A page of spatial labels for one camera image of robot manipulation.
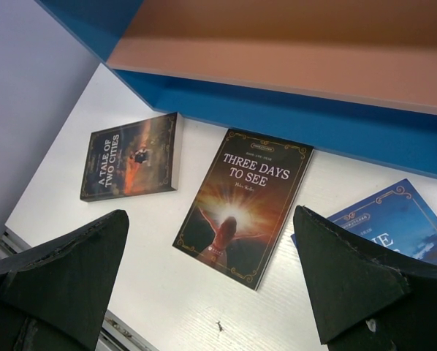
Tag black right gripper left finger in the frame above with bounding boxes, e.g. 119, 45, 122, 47
0, 209, 130, 351

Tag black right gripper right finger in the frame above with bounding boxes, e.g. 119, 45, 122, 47
293, 205, 437, 350

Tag Three Days To See book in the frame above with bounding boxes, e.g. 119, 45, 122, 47
172, 129, 314, 290

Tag Jane Eyre blue book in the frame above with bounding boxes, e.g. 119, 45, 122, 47
290, 178, 437, 270

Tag A Tale Of Two Cities book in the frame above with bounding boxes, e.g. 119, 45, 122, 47
80, 112, 184, 202

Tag blue yellow wooden bookshelf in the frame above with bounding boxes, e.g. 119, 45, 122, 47
40, 1, 437, 178

